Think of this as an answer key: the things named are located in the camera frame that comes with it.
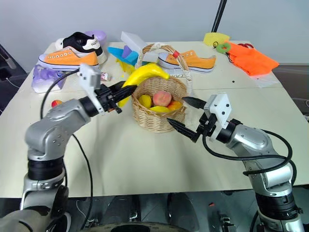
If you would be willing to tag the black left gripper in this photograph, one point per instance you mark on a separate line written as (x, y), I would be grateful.
(107, 99)

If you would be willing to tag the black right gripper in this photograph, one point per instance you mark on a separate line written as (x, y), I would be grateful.
(208, 123)

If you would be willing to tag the yellow banana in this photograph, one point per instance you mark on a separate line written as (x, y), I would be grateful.
(144, 72)

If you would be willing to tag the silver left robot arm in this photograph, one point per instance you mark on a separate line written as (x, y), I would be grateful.
(53, 125)

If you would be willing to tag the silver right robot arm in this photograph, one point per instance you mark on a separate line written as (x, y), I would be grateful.
(256, 142)

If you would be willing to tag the orange yellow mango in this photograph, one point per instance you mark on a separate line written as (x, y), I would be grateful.
(175, 105)

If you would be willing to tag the small pink printed bottle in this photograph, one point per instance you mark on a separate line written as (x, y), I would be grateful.
(105, 76)

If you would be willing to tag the yellow plastic sheet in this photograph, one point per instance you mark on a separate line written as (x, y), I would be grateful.
(125, 67)

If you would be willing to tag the yellow lemon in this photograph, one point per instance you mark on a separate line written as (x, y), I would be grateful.
(145, 101)

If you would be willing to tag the pink peach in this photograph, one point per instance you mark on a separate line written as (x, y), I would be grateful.
(162, 98)

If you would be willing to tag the cyan and purple foam toy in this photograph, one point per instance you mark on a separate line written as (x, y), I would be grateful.
(120, 54)

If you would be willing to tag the small white box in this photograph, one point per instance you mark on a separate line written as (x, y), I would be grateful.
(149, 57)

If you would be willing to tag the white cardboard box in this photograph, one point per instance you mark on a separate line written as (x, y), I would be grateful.
(131, 39)

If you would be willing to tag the orange canvas sneaker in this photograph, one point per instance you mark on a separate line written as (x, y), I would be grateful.
(193, 61)
(70, 59)

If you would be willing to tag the lilac plastic cup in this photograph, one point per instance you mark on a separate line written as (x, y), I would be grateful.
(99, 36)

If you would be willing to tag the black and white sneaker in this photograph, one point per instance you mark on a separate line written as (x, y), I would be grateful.
(82, 42)

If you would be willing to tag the red clip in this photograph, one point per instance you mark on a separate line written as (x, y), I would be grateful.
(176, 54)

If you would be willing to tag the small red orange fruit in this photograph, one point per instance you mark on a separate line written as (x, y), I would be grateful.
(56, 103)

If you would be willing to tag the purple plastic bag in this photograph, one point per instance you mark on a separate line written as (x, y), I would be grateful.
(44, 78)

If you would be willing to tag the yellow sponge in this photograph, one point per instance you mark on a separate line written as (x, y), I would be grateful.
(214, 37)

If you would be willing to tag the orange cloth bag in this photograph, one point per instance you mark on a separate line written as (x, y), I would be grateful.
(253, 60)

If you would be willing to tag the red scissors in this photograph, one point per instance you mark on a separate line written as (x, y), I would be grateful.
(246, 45)

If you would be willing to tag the dark rounded shape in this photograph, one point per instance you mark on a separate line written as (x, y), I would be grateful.
(123, 207)
(181, 209)

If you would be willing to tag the black tripod pole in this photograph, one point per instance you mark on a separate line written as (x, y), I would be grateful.
(218, 15)

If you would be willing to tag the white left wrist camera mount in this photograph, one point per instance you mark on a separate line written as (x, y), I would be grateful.
(90, 77)

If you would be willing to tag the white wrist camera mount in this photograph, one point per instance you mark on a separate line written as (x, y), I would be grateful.
(220, 106)
(90, 77)

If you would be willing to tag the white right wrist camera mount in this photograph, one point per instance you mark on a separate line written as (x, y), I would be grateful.
(220, 106)

